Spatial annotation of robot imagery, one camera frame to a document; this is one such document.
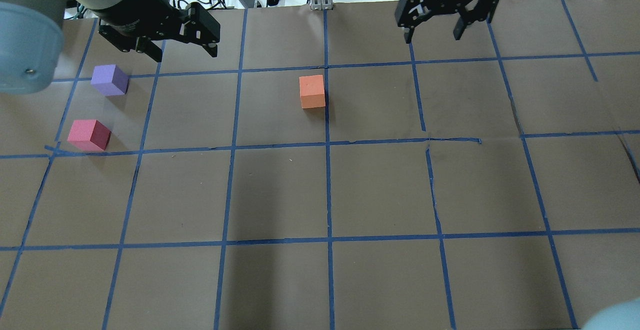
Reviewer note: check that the brown paper table cover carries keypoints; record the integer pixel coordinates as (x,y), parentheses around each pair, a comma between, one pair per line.
(486,183)

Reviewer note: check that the purple foam cube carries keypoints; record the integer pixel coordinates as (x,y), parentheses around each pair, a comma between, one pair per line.
(110,80)

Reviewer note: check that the orange foam cube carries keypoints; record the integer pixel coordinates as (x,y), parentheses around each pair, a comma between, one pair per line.
(312,91)

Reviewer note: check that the red foam cube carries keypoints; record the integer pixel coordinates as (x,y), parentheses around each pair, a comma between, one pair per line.
(89,135)

